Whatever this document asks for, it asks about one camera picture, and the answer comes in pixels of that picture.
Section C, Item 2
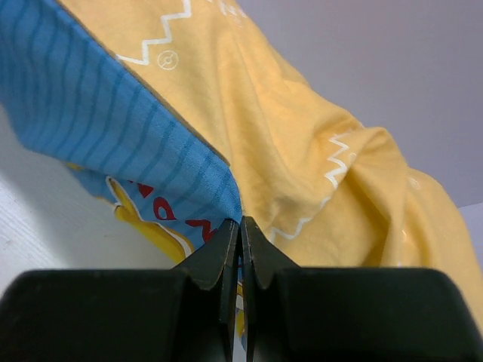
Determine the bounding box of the blue yellow Pikachu pillowcase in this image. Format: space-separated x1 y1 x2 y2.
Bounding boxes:
0 0 483 340

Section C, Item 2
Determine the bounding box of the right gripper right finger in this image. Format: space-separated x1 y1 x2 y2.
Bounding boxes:
240 217 482 361

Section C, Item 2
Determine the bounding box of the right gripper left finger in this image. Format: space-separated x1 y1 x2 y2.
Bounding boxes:
1 220 238 361

